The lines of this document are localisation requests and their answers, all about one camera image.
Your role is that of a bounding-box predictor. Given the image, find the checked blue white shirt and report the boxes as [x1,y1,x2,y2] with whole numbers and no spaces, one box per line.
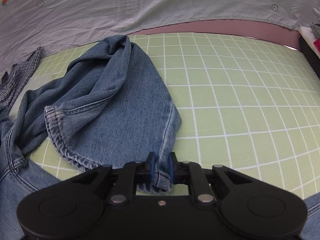
[0,46,42,107]

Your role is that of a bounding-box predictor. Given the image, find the pink mattress edge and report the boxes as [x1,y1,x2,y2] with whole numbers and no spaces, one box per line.
[125,20,305,51]

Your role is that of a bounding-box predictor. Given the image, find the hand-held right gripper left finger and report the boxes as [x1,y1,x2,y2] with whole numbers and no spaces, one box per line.
[72,152,157,204]

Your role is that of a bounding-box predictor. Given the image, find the grey folded sweatshirt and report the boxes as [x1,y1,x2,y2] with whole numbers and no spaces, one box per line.
[310,8,320,38]

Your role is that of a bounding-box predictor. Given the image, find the grey printed cloth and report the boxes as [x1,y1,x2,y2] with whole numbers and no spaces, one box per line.
[0,0,320,63]

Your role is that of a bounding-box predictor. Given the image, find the white folded garment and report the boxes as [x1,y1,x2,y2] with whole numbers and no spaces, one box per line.
[299,26,316,53]

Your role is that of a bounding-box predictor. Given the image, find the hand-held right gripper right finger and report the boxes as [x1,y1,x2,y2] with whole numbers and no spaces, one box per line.
[168,152,248,203]

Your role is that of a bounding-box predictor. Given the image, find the blue denim jeans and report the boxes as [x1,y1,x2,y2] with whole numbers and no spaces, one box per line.
[0,35,182,240]

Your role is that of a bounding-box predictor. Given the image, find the black folded garment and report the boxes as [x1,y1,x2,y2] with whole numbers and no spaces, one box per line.
[298,37,320,78]

